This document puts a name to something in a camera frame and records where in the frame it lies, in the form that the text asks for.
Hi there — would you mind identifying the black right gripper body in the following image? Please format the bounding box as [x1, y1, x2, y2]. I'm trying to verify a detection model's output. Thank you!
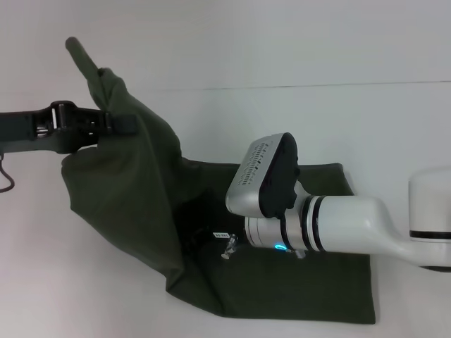
[175, 204, 248, 256]

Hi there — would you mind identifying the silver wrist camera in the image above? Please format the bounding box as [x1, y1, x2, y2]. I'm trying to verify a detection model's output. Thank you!
[225, 132, 301, 220]

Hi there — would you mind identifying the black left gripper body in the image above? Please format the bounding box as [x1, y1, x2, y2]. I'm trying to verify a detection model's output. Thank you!
[0, 101, 77, 142]

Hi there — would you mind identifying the dark green FREE t-shirt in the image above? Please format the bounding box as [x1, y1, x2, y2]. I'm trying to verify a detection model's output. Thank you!
[59, 35, 376, 325]

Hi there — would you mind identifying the dark red thin cable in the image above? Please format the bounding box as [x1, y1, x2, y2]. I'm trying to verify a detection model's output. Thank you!
[0, 150, 16, 194]

